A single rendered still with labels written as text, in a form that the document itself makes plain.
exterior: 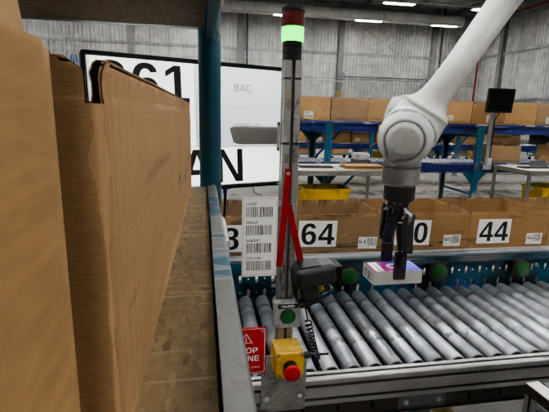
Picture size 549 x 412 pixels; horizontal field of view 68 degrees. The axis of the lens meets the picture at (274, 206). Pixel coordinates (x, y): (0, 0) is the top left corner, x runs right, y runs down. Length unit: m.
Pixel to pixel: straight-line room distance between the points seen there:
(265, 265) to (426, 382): 0.60
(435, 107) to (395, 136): 0.10
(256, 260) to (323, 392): 0.43
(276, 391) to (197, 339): 1.00
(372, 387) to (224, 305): 1.09
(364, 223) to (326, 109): 4.70
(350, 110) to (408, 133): 5.64
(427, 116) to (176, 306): 0.71
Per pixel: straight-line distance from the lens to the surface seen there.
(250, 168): 1.04
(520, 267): 2.06
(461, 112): 7.28
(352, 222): 1.69
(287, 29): 0.97
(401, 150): 0.81
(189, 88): 0.99
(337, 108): 6.37
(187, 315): 0.19
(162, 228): 0.20
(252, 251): 0.99
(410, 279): 1.10
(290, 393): 1.19
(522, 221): 2.10
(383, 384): 1.27
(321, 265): 0.98
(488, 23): 0.99
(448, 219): 1.88
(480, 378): 1.41
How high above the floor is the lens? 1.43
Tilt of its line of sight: 12 degrees down
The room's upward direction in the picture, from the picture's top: 1 degrees clockwise
